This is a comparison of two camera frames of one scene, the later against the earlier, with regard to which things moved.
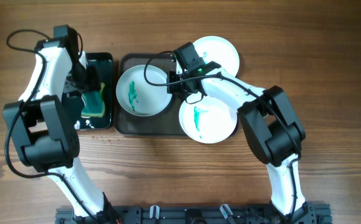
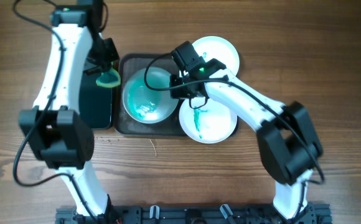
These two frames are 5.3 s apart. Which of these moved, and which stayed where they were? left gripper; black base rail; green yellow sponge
Moved: left gripper; green yellow sponge
Stayed: black base rail
